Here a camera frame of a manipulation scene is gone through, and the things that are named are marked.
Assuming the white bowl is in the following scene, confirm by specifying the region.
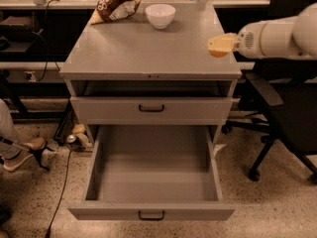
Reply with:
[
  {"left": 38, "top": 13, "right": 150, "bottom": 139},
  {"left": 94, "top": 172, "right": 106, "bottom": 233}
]
[{"left": 146, "top": 4, "right": 175, "bottom": 29}]

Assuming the open lower grey drawer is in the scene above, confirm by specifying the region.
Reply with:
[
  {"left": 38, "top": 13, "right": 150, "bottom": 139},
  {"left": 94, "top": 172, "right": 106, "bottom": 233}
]
[{"left": 68, "top": 126, "right": 234, "bottom": 221}]

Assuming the orange fruit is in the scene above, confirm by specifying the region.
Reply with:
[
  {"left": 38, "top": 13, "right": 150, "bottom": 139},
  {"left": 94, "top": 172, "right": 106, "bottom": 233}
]
[{"left": 209, "top": 51, "right": 228, "bottom": 58}]

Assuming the tan shoe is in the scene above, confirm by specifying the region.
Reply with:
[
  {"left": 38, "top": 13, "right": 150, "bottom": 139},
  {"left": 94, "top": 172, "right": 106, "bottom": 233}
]
[{"left": 1, "top": 137, "right": 47, "bottom": 172}]

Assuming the black hanging cable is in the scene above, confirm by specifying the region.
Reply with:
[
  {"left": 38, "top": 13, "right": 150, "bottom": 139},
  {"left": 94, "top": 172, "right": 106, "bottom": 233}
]
[{"left": 31, "top": 0, "right": 62, "bottom": 82}]

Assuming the grey drawer cabinet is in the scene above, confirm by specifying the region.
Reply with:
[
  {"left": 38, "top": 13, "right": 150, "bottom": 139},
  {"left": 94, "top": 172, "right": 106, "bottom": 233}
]
[{"left": 60, "top": 1, "right": 241, "bottom": 139}]

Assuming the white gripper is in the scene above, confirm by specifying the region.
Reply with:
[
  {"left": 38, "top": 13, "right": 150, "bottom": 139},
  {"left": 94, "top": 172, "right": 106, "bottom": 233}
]
[{"left": 207, "top": 25, "right": 262, "bottom": 58}]

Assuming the brown chip bag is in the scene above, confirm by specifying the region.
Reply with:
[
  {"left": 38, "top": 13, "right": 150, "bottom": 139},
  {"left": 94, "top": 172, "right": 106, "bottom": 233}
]
[{"left": 88, "top": 0, "right": 142, "bottom": 25}]

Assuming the small silver round object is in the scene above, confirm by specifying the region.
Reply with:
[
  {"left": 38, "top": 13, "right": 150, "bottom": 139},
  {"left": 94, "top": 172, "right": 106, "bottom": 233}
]
[{"left": 66, "top": 134, "right": 76, "bottom": 144}]

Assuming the upper grey drawer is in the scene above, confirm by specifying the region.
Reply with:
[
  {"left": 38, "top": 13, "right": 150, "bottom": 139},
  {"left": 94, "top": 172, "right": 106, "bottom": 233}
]
[{"left": 70, "top": 96, "right": 232, "bottom": 125}]

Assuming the black office chair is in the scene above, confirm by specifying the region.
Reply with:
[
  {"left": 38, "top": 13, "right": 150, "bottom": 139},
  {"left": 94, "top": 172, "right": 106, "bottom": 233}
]
[{"left": 222, "top": 0, "right": 317, "bottom": 181}]

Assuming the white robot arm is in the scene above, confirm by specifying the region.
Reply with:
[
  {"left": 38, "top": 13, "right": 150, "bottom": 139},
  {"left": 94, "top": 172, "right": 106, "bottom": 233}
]
[{"left": 207, "top": 3, "right": 317, "bottom": 60}]

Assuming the wall power outlet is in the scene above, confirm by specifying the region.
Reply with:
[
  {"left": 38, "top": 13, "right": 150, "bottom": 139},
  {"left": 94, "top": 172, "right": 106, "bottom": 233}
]
[{"left": 25, "top": 71, "right": 36, "bottom": 82}]

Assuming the black floor cable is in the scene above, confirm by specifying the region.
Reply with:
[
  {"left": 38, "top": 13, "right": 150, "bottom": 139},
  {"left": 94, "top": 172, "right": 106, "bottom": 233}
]
[{"left": 44, "top": 149, "right": 73, "bottom": 238}]

